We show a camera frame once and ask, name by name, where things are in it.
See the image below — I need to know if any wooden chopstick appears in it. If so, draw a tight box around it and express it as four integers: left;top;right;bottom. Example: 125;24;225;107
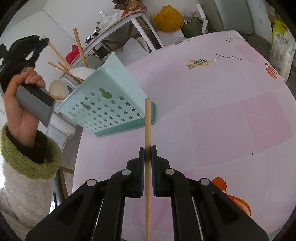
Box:
50;95;66;101
144;98;152;241
48;62;83;84
73;28;88;68
48;41;72;69

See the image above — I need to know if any metal spoon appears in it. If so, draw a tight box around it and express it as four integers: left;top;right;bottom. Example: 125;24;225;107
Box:
85;54;104;70

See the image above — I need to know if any left forearm white sleeve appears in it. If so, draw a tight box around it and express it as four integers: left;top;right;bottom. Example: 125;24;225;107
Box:
1;126;62;240

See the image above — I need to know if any person's left hand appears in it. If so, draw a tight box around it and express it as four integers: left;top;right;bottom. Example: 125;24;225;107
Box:
3;67;45;148

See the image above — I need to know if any red plastic bag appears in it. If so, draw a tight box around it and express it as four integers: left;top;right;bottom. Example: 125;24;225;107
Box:
66;45;80;64

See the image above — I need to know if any mint green utensil holder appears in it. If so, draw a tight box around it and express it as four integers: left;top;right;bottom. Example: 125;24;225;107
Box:
57;53;148;138

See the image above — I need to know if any pink patterned tablecloth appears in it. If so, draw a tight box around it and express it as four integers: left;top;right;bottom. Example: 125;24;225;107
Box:
127;31;295;240

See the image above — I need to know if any white sack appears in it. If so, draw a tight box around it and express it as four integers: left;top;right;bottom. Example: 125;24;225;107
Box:
114;37;149;66

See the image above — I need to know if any clear plastic bag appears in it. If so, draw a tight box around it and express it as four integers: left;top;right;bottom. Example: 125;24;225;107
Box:
98;9;124;30

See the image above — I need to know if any white work table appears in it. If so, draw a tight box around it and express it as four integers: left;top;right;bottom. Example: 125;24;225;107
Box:
67;10;165;70

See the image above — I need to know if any yellow white rice bag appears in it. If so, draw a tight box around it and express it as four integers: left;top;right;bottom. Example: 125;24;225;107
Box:
269;19;295;82

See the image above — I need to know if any silver refrigerator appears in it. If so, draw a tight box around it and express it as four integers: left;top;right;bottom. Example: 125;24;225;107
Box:
199;0;254;34

